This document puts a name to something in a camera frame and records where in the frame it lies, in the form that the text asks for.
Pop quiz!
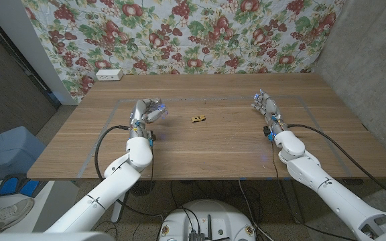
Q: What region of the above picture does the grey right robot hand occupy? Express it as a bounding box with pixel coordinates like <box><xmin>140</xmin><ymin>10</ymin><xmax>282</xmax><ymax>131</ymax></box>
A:
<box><xmin>251</xmin><ymin>88</ymin><xmax>281</xmax><ymax>124</ymax></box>

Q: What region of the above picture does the fruit print backdrop cloth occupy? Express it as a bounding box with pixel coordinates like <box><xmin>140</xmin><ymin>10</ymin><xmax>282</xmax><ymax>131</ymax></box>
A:
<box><xmin>21</xmin><ymin>0</ymin><xmax>346</xmax><ymax>103</ymax></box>

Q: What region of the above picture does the white sneaker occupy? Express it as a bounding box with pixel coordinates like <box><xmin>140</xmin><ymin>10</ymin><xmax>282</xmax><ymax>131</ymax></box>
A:
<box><xmin>0</xmin><ymin>195</ymin><xmax>36</xmax><ymax>234</ymax></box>

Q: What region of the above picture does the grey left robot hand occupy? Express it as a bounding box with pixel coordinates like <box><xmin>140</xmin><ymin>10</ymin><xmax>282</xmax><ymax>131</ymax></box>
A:
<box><xmin>130</xmin><ymin>97</ymin><xmax>168</xmax><ymax>132</ymax></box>

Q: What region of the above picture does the white table leg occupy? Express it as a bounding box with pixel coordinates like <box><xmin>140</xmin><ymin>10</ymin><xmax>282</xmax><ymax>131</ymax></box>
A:
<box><xmin>111</xmin><ymin>199</ymin><xmax>127</xmax><ymax>224</ymax></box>

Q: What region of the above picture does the white power strip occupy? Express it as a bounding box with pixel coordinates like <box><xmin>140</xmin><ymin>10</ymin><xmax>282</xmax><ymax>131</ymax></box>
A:
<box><xmin>95</xmin><ymin>68</ymin><xmax>124</xmax><ymax>82</ymax></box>

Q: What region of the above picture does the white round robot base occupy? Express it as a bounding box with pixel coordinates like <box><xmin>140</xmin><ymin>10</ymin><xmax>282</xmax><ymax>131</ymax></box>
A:
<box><xmin>158</xmin><ymin>199</ymin><xmax>257</xmax><ymax>241</ymax></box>

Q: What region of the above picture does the blue grey padded seat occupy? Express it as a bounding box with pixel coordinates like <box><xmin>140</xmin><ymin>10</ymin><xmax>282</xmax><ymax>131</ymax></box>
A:
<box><xmin>0</xmin><ymin>125</ymin><xmax>46</xmax><ymax>181</ymax></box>

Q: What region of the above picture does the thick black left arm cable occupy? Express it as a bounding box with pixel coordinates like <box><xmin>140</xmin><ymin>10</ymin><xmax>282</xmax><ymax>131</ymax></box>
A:
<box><xmin>94</xmin><ymin>125</ymin><xmax>166</xmax><ymax>218</ymax></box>

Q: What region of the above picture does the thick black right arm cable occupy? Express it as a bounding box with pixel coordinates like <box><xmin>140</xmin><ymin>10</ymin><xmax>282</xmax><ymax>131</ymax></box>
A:
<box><xmin>286</xmin><ymin>123</ymin><xmax>386</xmax><ymax>208</ymax></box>

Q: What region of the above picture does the grey table leg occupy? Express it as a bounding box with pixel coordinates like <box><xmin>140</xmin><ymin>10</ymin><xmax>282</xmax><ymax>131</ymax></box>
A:
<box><xmin>281</xmin><ymin>179</ymin><xmax>304</xmax><ymax>224</ymax></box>

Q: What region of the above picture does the blue and black foot pedal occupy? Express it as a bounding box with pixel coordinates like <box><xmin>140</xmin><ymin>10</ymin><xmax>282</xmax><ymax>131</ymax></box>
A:
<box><xmin>0</xmin><ymin>172</ymin><xmax>46</xmax><ymax>198</ymax></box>

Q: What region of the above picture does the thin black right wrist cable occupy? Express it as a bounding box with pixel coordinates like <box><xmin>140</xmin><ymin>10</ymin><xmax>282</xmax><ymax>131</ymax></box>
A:
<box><xmin>270</xmin><ymin>139</ymin><xmax>282</xmax><ymax>183</ymax></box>

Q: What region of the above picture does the white door frame post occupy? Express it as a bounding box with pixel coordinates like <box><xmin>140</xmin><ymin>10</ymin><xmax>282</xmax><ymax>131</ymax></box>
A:
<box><xmin>0</xmin><ymin>0</ymin><xmax>77</xmax><ymax>106</ymax></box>

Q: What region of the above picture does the clear glass salt shaker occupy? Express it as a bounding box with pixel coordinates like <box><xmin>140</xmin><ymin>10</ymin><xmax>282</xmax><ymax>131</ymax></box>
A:
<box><xmin>149</xmin><ymin>97</ymin><xmax>168</xmax><ymax>118</ymax></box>

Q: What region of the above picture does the black round table foot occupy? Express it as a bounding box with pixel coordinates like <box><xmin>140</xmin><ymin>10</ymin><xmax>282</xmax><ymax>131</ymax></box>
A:
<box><xmin>132</xmin><ymin>180</ymin><xmax>156</xmax><ymax>197</ymax></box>

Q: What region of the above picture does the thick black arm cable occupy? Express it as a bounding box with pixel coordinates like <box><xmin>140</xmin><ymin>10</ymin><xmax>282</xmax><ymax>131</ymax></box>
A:
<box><xmin>94</xmin><ymin>125</ymin><xmax>166</xmax><ymax>218</ymax></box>
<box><xmin>286</xmin><ymin>123</ymin><xmax>386</xmax><ymax>208</ymax></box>

